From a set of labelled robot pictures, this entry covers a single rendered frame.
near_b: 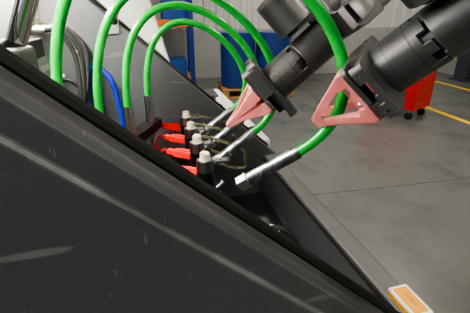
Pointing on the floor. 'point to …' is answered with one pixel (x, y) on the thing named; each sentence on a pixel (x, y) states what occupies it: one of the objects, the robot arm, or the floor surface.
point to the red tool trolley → (419, 96)
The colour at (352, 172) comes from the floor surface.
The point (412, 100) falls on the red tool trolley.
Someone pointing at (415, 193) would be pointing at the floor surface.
